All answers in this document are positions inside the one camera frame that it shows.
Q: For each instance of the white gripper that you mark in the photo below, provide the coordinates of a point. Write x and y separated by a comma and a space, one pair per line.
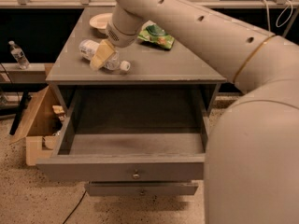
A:
120, 36

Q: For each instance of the clear plastic water bottle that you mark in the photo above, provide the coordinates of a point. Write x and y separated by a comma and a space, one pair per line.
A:
102, 55

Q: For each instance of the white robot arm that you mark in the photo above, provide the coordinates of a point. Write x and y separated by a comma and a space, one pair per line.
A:
251, 171

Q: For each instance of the grey open top drawer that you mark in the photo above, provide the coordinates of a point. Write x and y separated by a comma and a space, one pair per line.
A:
108, 134

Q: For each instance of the small water bottle on ledge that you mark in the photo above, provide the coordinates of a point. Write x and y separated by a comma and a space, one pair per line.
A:
18, 54

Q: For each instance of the metal top drawer knob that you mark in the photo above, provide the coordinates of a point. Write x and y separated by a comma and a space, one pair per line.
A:
136, 175

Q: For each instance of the grey lower drawer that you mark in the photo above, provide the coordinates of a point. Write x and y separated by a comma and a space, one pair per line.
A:
141, 188

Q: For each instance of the white paper bowl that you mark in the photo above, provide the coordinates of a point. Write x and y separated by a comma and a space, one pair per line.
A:
100, 21

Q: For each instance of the green snack bag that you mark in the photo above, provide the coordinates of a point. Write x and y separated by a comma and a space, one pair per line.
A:
157, 36

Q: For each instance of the grey cabinet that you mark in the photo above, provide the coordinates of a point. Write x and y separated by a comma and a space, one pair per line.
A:
148, 64

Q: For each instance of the black table leg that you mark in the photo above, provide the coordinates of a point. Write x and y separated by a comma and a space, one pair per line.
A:
24, 99

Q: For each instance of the open cardboard box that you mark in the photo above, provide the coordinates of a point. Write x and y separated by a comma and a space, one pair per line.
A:
39, 127

